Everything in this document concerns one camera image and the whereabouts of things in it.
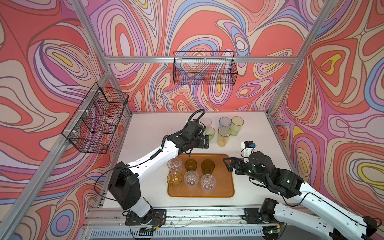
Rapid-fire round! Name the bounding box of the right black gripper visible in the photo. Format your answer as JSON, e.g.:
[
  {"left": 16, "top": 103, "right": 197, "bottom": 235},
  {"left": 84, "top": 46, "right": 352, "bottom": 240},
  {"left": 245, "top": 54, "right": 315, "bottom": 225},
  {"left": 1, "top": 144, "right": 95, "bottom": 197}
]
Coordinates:
[{"left": 223, "top": 157, "right": 270, "bottom": 186}]

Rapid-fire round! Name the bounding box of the green short glass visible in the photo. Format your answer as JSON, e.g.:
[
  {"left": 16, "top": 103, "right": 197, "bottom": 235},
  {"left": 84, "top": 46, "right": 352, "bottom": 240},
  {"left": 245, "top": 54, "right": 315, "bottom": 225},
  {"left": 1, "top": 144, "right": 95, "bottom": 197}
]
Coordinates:
[{"left": 205, "top": 127, "right": 216, "bottom": 141}]

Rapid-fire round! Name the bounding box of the brown tall glass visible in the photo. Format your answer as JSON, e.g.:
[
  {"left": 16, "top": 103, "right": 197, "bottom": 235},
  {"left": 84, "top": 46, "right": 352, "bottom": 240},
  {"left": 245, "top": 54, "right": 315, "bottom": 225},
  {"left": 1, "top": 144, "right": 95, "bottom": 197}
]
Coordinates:
[{"left": 201, "top": 159, "right": 215, "bottom": 175}]

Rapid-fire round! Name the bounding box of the brown short glass front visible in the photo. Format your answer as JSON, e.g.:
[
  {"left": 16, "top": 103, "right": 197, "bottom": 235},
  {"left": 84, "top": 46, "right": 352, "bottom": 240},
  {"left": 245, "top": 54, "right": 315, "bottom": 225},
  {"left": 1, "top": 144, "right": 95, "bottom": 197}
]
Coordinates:
[{"left": 185, "top": 159, "right": 198, "bottom": 172}]

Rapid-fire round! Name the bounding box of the brown plastic tray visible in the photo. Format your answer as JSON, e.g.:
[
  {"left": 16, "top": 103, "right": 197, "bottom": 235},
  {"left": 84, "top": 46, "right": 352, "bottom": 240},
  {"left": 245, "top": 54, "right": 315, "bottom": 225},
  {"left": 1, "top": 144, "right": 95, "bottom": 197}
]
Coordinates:
[{"left": 168, "top": 154, "right": 235, "bottom": 198}]

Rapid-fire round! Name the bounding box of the clear faceted glass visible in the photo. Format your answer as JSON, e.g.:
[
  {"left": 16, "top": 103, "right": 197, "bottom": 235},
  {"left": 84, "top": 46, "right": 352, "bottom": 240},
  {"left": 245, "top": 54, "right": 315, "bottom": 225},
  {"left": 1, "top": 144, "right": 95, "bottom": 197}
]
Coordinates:
[
  {"left": 184, "top": 171, "right": 200, "bottom": 189},
  {"left": 167, "top": 158, "right": 182, "bottom": 173}
]

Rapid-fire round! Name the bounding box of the clear faceted glass front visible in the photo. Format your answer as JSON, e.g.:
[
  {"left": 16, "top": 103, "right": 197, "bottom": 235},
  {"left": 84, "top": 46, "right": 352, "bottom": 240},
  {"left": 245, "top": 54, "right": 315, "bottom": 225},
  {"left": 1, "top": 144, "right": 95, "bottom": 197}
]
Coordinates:
[{"left": 184, "top": 171, "right": 200, "bottom": 189}]

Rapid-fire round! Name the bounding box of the yellow short plastic glass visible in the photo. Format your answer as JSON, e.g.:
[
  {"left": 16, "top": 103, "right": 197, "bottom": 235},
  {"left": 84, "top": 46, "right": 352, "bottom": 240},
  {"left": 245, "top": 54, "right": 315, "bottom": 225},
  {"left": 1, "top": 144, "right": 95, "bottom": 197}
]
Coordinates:
[{"left": 167, "top": 171, "right": 183, "bottom": 188}]

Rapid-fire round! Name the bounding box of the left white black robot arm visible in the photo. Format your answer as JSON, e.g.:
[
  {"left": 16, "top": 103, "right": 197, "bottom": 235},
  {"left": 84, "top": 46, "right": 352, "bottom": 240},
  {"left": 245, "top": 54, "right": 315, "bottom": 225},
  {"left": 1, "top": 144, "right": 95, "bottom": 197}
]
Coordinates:
[{"left": 108, "top": 119, "right": 210, "bottom": 218}]

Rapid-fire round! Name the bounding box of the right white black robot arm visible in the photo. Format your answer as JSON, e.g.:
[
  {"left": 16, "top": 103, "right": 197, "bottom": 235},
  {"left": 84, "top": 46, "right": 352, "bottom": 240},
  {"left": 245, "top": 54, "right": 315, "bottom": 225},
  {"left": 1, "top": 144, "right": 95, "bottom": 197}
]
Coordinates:
[{"left": 223, "top": 151, "right": 383, "bottom": 240}]

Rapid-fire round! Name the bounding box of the yellow tall glass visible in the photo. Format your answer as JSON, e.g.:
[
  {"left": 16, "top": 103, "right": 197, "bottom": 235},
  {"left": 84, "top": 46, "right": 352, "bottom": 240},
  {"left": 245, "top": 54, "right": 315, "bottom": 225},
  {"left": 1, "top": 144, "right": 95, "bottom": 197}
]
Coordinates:
[{"left": 217, "top": 126, "right": 232, "bottom": 147}]

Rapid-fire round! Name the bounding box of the bluish clear tall glass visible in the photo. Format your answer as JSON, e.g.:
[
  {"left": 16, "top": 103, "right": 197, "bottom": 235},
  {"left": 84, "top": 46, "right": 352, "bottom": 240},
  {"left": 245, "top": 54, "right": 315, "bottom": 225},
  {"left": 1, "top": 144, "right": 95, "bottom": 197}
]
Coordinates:
[{"left": 219, "top": 117, "right": 232, "bottom": 128}]

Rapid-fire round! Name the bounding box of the green tall glass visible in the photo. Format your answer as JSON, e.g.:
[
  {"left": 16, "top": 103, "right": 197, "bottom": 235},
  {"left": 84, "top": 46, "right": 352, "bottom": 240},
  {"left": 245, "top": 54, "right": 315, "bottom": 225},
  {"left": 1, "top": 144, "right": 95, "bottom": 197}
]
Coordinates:
[{"left": 231, "top": 116, "right": 245, "bottom": 137}]

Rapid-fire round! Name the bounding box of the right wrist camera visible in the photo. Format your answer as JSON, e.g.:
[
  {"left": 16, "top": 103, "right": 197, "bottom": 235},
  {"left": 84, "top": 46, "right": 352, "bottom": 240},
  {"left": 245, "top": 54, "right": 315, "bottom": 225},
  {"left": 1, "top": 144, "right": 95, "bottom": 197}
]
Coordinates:
[{"left": 240, "top": 141, "right": 257, "bottom": 158}]

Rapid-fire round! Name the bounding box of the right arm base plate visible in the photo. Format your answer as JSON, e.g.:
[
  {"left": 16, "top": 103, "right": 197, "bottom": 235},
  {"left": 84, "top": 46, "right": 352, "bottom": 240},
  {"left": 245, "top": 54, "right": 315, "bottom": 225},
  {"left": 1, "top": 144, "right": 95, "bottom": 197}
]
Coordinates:
[{"left": 242, "top": 208, "right": 281, "bottom": 224}]

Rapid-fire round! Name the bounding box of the back black wire basket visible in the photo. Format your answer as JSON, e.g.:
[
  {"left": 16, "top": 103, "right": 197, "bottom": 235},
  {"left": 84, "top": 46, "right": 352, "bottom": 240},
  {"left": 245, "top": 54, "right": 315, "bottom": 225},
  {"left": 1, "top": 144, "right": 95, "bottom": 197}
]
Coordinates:
[{"left": 173, "top": 50, "right": 238, "bottom": 86}]

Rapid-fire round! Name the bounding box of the black wire basket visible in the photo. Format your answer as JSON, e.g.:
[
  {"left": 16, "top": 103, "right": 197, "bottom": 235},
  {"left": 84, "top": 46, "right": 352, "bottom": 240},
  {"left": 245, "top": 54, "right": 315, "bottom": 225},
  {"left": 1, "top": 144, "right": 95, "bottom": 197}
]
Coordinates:
[
  {"left": 62, "top": 83, "right": 129, "bottom": 154},
  {"left": 173, "top": 50, "right": 238, "bottom": 86}
]

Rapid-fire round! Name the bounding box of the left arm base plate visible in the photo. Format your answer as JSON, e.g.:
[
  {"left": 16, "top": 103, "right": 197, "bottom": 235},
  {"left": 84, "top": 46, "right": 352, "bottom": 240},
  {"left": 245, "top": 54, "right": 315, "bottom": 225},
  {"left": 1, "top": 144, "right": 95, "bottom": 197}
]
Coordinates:
[{"left": 122, "top": 209, "right": 167, "bottom": 227}]

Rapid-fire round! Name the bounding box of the left black wire basket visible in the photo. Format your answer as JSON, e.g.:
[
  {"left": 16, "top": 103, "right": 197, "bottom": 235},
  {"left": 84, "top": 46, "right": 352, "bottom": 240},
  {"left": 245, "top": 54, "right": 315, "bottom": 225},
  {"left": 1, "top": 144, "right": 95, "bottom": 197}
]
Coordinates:
[{"left": 62, "top": 83, "right": 129, "bottom": 154}]

